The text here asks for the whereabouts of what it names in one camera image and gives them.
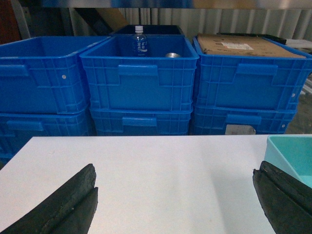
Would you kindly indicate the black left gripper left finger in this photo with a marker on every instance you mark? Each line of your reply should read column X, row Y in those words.
column 68, row 210

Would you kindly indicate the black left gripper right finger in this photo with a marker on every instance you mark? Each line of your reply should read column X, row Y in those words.
column 286, row 201

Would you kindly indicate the teal plastic tray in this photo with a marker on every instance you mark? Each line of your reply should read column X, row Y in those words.
column 292, row 154

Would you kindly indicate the lower middle blue crate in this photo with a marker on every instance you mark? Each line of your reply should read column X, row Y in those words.
column 141, row 123

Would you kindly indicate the far left lower blue crate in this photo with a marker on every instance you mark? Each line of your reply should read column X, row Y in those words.
column 17, row 129

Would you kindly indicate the lower right blue crate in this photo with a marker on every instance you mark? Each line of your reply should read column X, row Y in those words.
column 215, row 120

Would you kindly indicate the blue crate with cardboard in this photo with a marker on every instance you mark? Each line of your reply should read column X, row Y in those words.
column 246, row 82

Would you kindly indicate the far left upper blue crate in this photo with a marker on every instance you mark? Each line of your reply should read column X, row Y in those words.
column 45, row 75

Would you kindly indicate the white foam board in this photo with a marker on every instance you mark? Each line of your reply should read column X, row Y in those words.
column 299, row 43

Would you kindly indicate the blue crate with bottle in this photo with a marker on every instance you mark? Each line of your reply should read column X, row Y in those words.
column 120, row 81

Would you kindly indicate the brown cardboard sheet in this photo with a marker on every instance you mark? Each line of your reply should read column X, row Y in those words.
column 242, row 46

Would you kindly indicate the clear plastic water bottle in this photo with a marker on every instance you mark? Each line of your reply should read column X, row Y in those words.
column 139, row 42

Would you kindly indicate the silver metal can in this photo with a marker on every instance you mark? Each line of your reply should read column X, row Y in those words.
column 172, row 55

